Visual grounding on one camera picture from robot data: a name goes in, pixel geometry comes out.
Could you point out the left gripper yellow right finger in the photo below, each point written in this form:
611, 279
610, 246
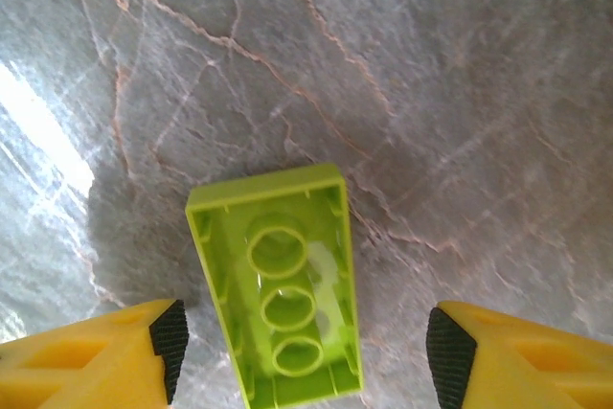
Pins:
536, 370

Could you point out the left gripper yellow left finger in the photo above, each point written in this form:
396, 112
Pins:
72, 370

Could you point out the long green lego brick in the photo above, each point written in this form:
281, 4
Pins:
287, 313

